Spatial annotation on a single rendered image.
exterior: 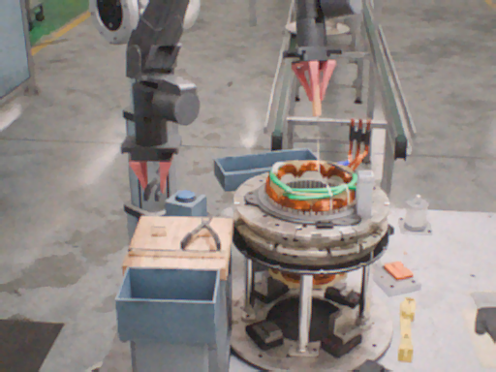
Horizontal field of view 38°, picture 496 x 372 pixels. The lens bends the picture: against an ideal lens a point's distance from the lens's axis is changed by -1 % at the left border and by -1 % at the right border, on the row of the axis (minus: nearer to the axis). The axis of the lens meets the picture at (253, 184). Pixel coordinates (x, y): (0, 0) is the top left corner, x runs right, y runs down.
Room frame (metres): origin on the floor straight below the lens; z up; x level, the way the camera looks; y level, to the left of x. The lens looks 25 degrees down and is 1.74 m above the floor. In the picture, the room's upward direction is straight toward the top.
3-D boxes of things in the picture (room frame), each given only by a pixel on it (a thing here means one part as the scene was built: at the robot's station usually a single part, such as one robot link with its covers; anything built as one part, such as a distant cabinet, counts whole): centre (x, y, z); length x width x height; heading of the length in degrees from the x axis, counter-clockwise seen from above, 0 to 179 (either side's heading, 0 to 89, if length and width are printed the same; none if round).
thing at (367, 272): (1.33, -0.25, 0.91); 0.02 x 0.02 x 0.21
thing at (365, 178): (1.27, -0.22, 1.14); 0.03 x 0.03 x 0.09; 2
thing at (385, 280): (1.53, -0.35, 0.79); 0.12 x 0.09 x 0.02; 20
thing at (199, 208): (1.47, 0.15, 0.91); 0.07 x 0.07 x 0.25; 65
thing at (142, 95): (1.19, 0.18, 1.36); 0.07 x 0.06 x 0.07; 48
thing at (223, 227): (1.21, 0.14, 1.05); 0.20 x 0.19 x 0.02; 178
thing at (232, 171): (1.61, -0.04, 0.92); 0.25 x 0.11 x 0.28; 107
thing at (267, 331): (1.25, -0.03, 0.83); 0.05 x 0.04 x 0.02; 30
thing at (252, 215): (1.34, -0.12, 1.09); 0.32 x 0.32 x 0.01
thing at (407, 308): (1.32, -0.34, 0.80); 0.22 x 0.04 x 0.03; 169
